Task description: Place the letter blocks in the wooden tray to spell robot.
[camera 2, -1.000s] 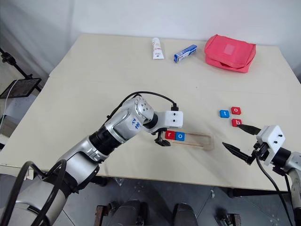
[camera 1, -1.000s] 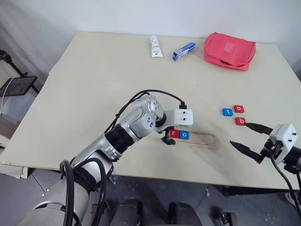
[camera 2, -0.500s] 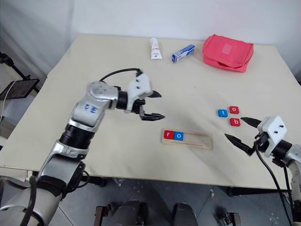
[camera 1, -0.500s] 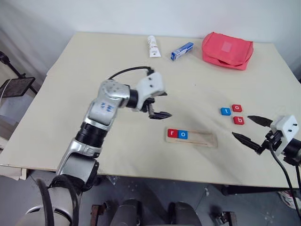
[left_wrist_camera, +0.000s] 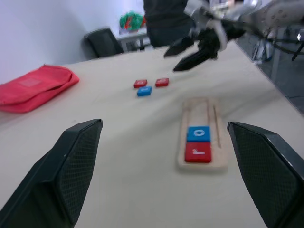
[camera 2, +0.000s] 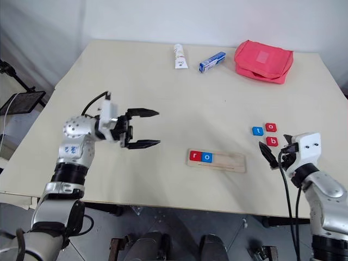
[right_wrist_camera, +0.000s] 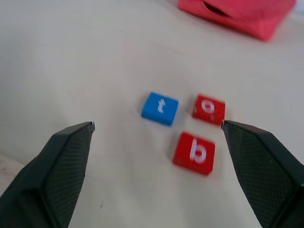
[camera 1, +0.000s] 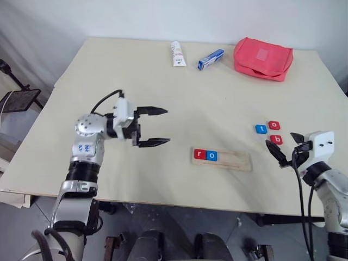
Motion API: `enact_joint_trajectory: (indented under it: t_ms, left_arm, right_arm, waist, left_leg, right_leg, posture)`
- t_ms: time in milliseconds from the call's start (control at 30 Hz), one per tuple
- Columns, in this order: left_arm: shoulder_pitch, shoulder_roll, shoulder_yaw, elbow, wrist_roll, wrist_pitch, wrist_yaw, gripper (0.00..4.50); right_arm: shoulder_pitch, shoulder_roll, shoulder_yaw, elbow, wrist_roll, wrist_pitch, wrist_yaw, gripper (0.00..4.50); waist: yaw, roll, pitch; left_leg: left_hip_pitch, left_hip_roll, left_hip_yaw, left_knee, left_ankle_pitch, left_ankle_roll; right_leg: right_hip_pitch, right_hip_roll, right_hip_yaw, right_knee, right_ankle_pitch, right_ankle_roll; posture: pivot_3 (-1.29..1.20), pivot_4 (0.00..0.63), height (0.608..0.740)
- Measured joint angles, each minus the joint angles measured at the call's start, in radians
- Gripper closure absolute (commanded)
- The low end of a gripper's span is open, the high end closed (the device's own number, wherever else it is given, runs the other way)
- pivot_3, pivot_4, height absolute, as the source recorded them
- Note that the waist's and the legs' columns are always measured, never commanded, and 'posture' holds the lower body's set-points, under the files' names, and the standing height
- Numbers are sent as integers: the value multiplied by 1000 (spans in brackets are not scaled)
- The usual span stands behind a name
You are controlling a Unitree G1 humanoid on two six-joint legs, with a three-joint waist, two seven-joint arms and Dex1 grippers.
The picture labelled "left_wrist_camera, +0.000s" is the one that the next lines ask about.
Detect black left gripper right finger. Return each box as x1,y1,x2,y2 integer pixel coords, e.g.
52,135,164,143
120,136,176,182
227,121,304,228

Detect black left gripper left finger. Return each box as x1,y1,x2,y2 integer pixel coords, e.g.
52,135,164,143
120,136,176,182
0,118,103,228

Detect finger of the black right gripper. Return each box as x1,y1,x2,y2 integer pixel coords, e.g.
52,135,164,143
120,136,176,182
163,35,196,57
172,45,218,72

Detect red letter b block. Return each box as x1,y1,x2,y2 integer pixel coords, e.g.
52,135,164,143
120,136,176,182
155,77,170,88

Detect red letter o block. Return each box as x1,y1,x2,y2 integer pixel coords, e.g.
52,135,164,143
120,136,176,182
133,79,148,89

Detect blue letter t block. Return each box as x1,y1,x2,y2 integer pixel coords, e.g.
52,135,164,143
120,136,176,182
136,86,152,97

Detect wooden letter tray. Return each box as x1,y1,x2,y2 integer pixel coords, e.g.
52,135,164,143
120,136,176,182
176,96,228,173

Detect blue letter o block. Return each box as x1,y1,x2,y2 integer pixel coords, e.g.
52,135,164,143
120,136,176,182
186,126,211,143

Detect red letter r block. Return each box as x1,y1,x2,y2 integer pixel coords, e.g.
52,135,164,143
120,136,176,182
184,142,212,164

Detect person in dark clothes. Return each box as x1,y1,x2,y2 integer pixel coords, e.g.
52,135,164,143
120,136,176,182
143,0,195,48

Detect white background desk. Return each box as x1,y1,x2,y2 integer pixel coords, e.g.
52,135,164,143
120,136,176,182
117,30,152,52

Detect green and red bundle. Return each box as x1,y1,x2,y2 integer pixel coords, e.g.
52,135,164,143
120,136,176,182
119,10,148,31

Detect black office chair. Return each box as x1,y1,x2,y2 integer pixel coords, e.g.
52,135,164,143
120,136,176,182
83,27,124,58

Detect red fabric pouch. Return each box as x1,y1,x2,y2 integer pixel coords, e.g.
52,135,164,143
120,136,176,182
0,64,80,114

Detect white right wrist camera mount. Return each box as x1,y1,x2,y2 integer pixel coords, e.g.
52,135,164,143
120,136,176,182
206,19,230,52

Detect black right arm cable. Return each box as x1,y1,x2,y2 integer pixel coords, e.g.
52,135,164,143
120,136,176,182
267,30,304,62

